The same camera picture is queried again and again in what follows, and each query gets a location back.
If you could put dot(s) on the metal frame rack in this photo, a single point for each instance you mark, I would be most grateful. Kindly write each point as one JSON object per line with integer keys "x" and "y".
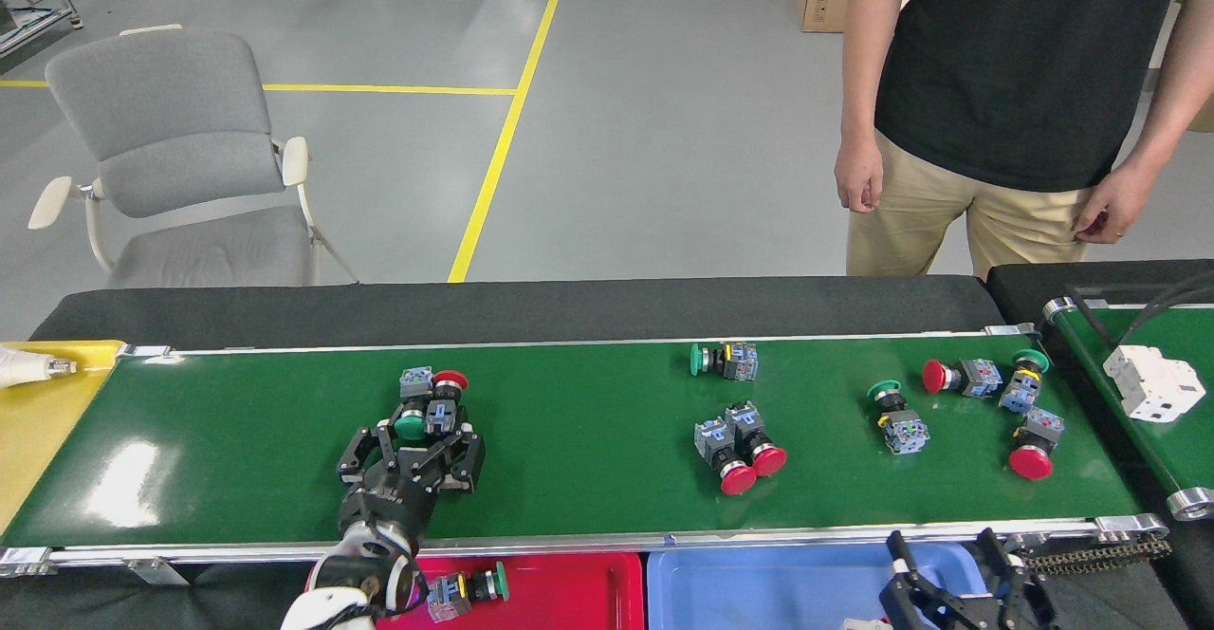
{"x": 28, "y": 32}

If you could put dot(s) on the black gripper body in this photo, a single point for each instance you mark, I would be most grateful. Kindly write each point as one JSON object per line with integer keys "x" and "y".
{"x": 389, "y": 502}

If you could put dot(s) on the long green conveyor belt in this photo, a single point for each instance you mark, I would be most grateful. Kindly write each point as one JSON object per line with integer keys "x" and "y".
{"x": 569, "y": 421}

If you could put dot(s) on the white light bulb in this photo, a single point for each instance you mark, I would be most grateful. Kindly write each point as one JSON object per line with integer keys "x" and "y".
{"x": 19, "y": 367}

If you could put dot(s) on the short black padded base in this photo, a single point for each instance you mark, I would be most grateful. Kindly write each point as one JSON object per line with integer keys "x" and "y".
{"x": 1024, "y": 279}

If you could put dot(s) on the person's left forearm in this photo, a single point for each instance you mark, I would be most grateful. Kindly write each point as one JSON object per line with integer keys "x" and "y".
{"x": 1171, "y": 108}

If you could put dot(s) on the red plastic bin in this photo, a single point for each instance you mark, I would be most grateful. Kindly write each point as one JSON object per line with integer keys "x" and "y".
{"x": 569, "y": 597}

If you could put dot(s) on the person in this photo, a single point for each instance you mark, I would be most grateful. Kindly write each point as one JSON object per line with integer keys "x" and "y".
{"x": 1024, "y": 61}

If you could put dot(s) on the grey office chair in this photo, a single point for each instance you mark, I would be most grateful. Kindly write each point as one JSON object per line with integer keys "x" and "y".
{"x": 161, "y": 108}

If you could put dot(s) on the yellow plastic tray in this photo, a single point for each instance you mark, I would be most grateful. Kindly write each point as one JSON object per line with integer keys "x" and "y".
{"x": 43, "y": 440}

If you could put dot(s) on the green push button switch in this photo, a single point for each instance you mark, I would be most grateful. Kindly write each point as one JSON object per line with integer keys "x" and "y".
{"x": 479, "y": 584}
{"x": 740, "y": 361}
{"x": 415, "y": 381}
{"x": 1022, "y": 391}
{"x": 906, "y": 433}

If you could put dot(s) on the person's right forearm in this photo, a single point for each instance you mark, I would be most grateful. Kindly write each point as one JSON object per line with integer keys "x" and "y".
{"x": 863, "y": 89}

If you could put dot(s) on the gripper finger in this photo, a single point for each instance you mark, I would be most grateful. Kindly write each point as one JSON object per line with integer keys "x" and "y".
{"x": 460, "y": 464}
{"x": 920, "y": 606}
{"x": 1029, "y": 606}
{"x": 365, "y": 459}

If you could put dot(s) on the person's right hand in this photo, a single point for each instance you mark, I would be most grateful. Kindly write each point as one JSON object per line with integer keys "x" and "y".
{"x": 860, "y": 179}

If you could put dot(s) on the black guide frame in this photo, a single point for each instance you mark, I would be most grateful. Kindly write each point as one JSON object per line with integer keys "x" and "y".
{"x": 1092, "y": 322}

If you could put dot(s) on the person's left hand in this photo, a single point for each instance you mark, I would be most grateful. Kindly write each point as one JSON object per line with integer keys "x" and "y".
{"x": 1119, "y": 208}

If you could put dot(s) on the green feeder conveyor belt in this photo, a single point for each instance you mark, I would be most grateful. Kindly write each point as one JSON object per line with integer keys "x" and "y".
{"x": 1148, "y": 440}

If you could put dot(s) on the long black padded base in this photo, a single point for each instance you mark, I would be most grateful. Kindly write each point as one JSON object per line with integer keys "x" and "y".
{"x": 474, "y": 312}

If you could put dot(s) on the white circuit breaker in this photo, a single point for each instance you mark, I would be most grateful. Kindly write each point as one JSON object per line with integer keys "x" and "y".
{"x": 1148, "y": 385}
{"x": 865, "y": 624}

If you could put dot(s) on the blue plastic bin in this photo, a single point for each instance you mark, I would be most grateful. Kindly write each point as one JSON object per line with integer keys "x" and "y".
{"x": 759, "y": 597}

